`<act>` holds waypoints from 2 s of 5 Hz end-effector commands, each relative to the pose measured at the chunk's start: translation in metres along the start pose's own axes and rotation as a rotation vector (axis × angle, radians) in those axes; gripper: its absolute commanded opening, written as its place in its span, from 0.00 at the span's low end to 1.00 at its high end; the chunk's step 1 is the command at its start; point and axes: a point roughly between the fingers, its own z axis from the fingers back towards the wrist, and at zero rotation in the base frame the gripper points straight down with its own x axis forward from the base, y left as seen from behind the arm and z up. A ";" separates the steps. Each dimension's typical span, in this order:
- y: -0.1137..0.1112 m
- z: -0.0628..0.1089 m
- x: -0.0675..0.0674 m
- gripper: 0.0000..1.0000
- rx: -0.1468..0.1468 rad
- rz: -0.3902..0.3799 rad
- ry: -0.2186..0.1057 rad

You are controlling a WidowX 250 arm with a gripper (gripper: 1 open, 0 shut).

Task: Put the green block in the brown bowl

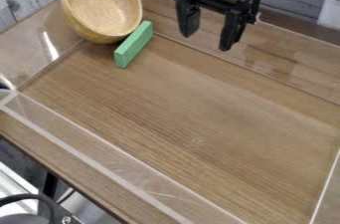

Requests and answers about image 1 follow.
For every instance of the green rectangular block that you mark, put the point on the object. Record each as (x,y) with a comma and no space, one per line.
(134,44)

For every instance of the black metal bracket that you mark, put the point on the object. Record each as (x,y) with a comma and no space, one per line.
(55,212)

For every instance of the white cylindrical container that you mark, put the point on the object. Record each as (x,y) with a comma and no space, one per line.
(330,14)

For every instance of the clear acrylic tray wall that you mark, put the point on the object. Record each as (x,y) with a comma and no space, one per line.
(195,136)

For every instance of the brown wooden bowl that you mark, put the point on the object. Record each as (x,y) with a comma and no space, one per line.
(103,21)

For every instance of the black table leg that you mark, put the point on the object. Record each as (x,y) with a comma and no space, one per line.
(51,183)

